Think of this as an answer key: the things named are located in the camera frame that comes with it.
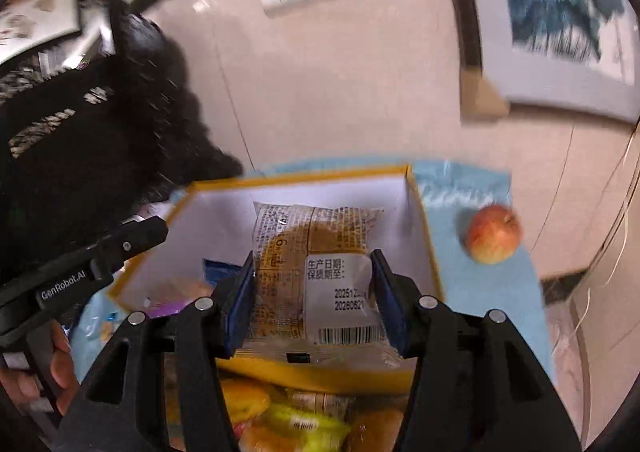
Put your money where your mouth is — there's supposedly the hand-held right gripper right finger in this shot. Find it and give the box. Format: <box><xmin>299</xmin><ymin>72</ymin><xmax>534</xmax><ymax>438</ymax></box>
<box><xmin>369</xmin><ymin>249</ymin><xmax>583</xmax><ymax>452</ymax></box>

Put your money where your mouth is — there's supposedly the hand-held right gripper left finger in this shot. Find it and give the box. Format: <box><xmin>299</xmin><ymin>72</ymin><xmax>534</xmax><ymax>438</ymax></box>
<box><xmin>50</xmin><ymin>252</ymin><xmax>257</xmax><ymax>452</ymax></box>

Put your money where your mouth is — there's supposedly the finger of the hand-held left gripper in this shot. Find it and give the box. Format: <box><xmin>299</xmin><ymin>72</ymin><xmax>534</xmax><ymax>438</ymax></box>
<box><xmin>90</xmin><ymin>217</ymin><xmax>169</xmax><ymax>278</ymax></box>

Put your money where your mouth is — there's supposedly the clear brown bun packet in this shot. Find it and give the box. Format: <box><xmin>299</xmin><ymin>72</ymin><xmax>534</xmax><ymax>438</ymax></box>
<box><xmin>250</xmin><ymin>202</ymin><xmax>403</xmax><ymax>369</ymax></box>

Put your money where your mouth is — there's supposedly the yellow cake packet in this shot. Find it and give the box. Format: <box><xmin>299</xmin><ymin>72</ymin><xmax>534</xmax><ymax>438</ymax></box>
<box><xmin>219</xmin><ymin>376</ymin><xmax>274</xmax><ymax>427</ymax></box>

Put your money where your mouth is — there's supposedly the golden bread roll packet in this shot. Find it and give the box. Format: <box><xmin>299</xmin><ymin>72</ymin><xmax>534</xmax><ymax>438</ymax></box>
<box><xmin>344</xmin><ymin>407</ymin><xmax>407</xmax><ymax>452</ymax></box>

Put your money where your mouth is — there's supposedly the yellow cardboard box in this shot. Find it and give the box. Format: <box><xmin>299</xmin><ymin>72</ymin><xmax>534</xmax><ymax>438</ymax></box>
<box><xmin>107</xmin><ymin>163</ymin><xmax>446</xmax><ymax>395</ymax></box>

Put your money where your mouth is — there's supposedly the green snack packet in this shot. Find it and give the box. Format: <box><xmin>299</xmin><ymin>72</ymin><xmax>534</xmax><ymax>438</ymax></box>
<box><xmin>264</xmin><ymin>403</ymin><xmax>351</xmax><ymax>452</ymax></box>

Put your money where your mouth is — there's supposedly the person's left hand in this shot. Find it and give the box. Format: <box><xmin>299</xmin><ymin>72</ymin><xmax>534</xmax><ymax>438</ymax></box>
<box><xmin>0</xmin><ymin>321</ymin><xmax>80</xmax><ymax>417</ymax></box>

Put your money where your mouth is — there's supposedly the blue snack packet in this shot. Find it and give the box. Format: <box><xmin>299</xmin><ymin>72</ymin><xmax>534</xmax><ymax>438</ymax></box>
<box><xmin>202</xmin><ymin>258</ymin><xmax>242</xmax><ymax>289</ymax></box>

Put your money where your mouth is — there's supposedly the purple snack packet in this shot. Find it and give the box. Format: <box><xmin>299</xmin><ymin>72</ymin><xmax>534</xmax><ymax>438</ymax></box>
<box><xmin>145</xmin><ymin>297</ymin><xmax>201</xmax><ymax>319</ymax></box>

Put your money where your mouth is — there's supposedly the dark carved wooden furniture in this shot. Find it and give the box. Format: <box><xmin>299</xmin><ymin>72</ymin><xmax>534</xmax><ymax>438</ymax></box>
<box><xmin>0</xmin><ymin>14</ymin><xmax>246</xmax><ymax>293</ymax></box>

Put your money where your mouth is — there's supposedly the beige biscuit packet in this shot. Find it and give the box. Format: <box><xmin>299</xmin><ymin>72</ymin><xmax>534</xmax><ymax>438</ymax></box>
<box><xmin>285</xmin><ymin>388</ymin><xmax>357</xmax><ymax>419</ymax></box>

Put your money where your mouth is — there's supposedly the red apple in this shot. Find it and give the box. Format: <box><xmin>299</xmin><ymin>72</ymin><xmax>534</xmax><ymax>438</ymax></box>
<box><xmin>465</xmin><ymin>203</ymin><xmax>524</xmax><ymax>266</ymax></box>

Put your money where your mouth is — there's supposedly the cardboard corner protector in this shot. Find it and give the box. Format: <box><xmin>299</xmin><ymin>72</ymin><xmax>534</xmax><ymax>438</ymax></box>
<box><xmin>459</xmin><ymin>69</ymin><xmax>511</xmax><ymax>124</ymax></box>

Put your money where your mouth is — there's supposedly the framed lotus painting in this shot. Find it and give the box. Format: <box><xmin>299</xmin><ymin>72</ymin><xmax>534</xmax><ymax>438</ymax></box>
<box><xmin>434</xmin><ymin>0</ymin><xmax>640</xmax><ymax>124</ymax></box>

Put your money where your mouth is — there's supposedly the thin white cable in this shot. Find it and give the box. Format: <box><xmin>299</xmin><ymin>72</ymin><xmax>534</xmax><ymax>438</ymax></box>
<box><xmin>530</xmin><ymin>117</ymin><xmax>640</xmax><ymax>348</ymax></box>

